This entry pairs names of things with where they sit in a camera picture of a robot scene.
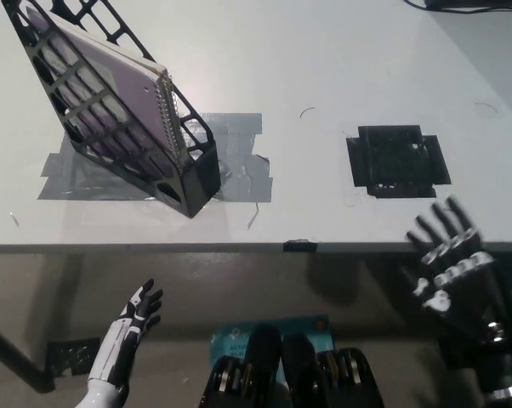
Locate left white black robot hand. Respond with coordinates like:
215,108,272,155
75,278,164,408

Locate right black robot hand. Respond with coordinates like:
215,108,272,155
404,194,512,332

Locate purple spiral notebook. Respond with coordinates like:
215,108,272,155
24,7,187,179

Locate black metal desk leg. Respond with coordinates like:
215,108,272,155
0,314,56,394

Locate black lattice file shelf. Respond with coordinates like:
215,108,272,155
0,0,222,219

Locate black robot legs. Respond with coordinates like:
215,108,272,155
200,323,387,408

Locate teal cardboard box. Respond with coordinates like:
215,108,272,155
208,314,336,383

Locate black tape square patch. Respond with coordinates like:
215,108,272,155
345,124,452,200

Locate small black tape piece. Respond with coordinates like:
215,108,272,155
283,238,319,254

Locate grey duct tape patch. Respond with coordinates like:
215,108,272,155
37,112,274,203

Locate black cable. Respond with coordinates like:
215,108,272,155
404,0,512,14

